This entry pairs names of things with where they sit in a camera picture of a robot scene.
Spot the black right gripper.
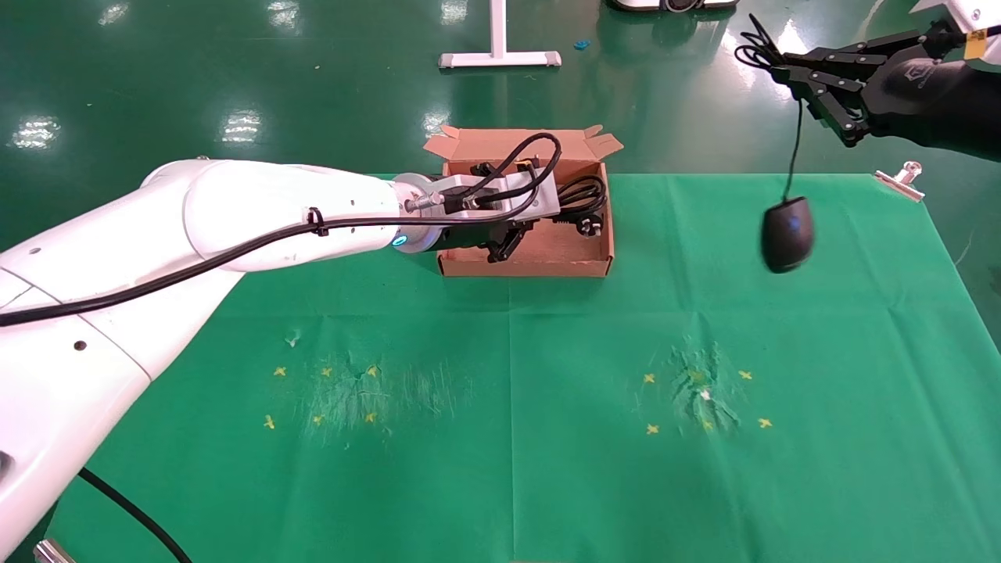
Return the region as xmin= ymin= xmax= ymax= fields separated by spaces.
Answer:
xmin=770 ymin=30 xmax=1001 ymax=163

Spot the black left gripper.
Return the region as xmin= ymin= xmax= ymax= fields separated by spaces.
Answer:
xmin=426 ymin=160 xmax=540 ymax=264

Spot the black wired computer mouse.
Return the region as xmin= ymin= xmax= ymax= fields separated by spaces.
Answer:
xmin=734 ymin=14 xmax=816 ymax=274

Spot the dark wheeled robot base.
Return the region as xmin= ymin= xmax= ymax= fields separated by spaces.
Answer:
xmin=610 ymin=0 xmax=740 ymax=13

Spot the open brown cardboard box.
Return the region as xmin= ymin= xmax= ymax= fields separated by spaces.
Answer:
xmin=422 ymin=124 xmax=625 ymax=279

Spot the white stand base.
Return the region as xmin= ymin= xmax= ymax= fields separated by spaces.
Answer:
xmin=438 ymin=0 xmax=562 ymax=70

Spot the green table cloth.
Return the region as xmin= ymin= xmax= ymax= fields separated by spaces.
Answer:
xmin=43 ymin=172 xmax=1001 ymax=563

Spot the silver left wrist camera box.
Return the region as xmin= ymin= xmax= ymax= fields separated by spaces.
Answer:
xmin=426 ymin=160 xmax=562 ymax=231

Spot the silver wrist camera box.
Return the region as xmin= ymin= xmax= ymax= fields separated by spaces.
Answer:
xmin=426 ymin=160 xmax=562 ymax=231
xmin=911 ymin=0 xmax=1001 ymax=40

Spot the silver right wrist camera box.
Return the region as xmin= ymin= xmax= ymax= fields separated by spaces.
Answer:
xmin=911 ymin=0 xmax=1001 ymax=40

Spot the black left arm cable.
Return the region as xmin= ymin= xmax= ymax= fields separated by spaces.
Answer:
xmin=0 ymin=131 xmax=564 ymax=563

